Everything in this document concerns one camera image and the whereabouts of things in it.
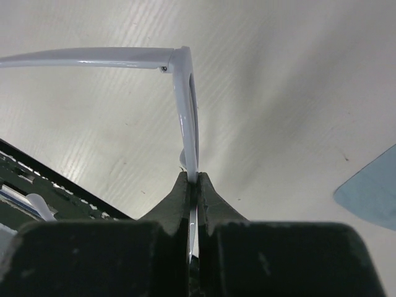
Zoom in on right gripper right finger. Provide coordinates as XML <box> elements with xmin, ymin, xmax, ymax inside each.
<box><xmin>197</xmin><ymin>173</ymin><xmax>385</xmax><ymax>296</ymax></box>

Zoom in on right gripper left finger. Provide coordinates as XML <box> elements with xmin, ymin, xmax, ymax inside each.
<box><xmin>1</xmin><ymin>173</ymin><xmax>191</xmax><ymax>296</ymax></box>

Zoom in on white frame sunglasses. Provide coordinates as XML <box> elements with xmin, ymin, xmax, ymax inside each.
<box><xmin>0</xmin><ymin>45</ymin><xmax>200</xmax><ymax>264</ymax></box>

